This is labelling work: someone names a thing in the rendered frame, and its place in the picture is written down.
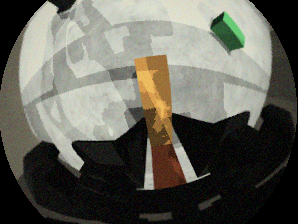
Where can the green block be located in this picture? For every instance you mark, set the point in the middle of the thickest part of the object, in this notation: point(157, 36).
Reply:
point(228, 31)

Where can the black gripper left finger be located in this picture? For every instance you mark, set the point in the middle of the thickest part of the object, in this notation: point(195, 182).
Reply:
point(128, 151)

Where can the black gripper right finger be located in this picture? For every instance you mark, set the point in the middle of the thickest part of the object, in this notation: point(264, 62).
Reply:
point(202, 140)

